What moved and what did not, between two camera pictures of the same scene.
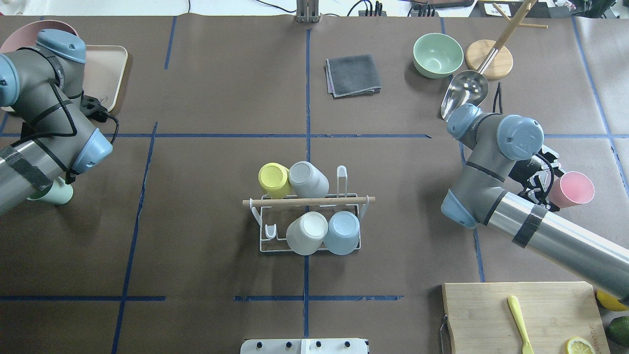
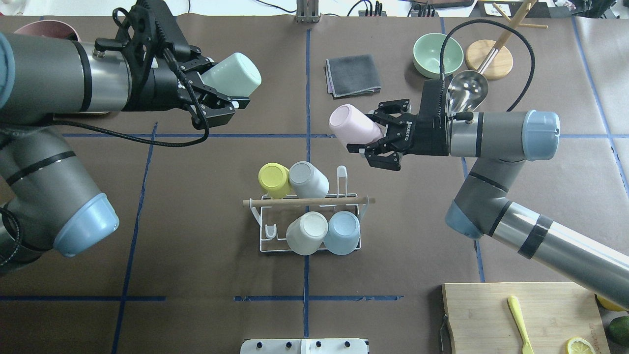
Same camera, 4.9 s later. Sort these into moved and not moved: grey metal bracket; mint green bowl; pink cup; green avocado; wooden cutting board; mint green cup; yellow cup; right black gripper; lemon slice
Moved: right black gripper; pink cup; mint green cup
Not moved: yellow cup; green avocado; mint green bowl; lemon slice; grey metal bracket; wooden cutting board
